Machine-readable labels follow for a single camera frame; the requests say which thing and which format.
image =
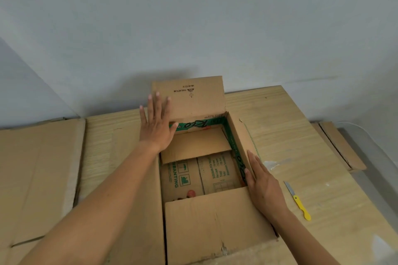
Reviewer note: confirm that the person's right hand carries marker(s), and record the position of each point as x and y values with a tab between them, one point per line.
264	193

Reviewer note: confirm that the person's right forearm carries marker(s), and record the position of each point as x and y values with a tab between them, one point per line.
301	243

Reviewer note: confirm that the yellow utility knife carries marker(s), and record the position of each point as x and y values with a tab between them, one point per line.
300	204

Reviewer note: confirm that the light wooden table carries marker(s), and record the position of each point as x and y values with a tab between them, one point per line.
311	156

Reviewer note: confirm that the person's left hand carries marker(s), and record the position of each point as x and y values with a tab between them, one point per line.
157	128

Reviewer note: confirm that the person's left forearm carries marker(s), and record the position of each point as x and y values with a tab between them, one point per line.
99	205

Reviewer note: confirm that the plain brown cardboard box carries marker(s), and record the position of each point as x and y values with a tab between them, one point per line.
31	174
205	224
342	146

